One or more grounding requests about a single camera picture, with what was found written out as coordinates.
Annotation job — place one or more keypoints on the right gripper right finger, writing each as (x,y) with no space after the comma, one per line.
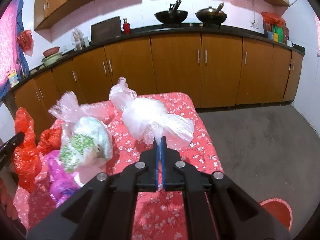
(214,206)

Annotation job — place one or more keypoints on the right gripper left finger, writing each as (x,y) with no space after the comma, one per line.
(104,208)

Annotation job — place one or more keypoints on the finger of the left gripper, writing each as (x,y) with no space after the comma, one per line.
(8,148)

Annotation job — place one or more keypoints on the red plastic bag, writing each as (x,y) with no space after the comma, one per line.
(25,40)
(26,157)

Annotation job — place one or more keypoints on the magenta plastic bag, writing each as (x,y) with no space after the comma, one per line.
(62,185)

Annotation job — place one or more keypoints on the green white patterned bag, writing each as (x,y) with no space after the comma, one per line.
(85,138)

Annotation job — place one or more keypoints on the white translucent plastic bag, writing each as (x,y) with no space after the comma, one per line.
(148,119)

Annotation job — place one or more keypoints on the red plastic trash bin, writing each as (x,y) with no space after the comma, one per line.
(279,209)

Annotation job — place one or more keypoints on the lower wooden kitchen cabinets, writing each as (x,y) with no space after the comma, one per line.
(213,70)

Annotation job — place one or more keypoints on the red floral tablecloth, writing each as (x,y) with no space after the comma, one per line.
(158,215)

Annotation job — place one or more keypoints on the colourful small box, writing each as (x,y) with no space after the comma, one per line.
(13,78)

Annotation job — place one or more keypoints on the pink floral curtain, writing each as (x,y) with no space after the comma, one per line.
(12,56)

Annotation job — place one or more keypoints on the stacked green red basins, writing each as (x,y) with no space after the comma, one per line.
(51,56)

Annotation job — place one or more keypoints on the hanging red plastic bag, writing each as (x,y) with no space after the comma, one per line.
(25,40)

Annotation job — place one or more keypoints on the clear bag with jars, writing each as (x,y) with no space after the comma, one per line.
(79,41)

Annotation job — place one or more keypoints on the dark cutting board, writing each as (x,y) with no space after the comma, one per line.
(106,30)

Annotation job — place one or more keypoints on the red bottle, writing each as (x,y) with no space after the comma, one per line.
(126,27)

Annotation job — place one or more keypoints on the black countertop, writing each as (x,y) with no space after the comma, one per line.
(164,30)

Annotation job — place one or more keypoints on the orange bag with groceries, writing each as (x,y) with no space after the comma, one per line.
(275,27)

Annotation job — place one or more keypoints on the black lidded wok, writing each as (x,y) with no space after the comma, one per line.
(212,15)

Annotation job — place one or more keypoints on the black wok with spatula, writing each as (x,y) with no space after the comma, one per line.
(173,15)

